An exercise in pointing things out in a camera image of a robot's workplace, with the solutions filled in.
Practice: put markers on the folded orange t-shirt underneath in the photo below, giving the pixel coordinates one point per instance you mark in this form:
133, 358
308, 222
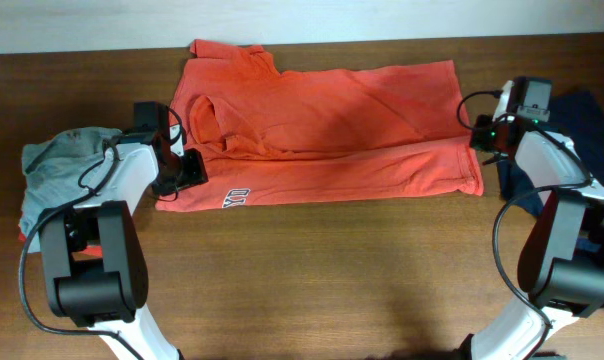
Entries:
55, 247

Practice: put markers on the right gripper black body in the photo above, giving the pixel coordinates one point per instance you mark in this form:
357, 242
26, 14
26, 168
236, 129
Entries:
485, 134

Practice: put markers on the navy blue garment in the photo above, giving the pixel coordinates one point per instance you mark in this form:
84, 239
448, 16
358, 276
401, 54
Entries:
578, 114

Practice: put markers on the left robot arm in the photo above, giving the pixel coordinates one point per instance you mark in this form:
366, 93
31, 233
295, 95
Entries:
93, 264

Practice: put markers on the folded grey t-shirt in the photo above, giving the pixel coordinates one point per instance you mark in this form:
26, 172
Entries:
58, 170

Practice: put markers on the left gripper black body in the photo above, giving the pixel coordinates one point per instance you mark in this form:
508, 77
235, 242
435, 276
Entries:
186, 171

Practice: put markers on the orange red t-shirt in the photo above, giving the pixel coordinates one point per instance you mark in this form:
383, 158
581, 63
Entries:
269, 137

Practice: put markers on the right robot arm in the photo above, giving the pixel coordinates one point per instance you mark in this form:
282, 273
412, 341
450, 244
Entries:
560, 273

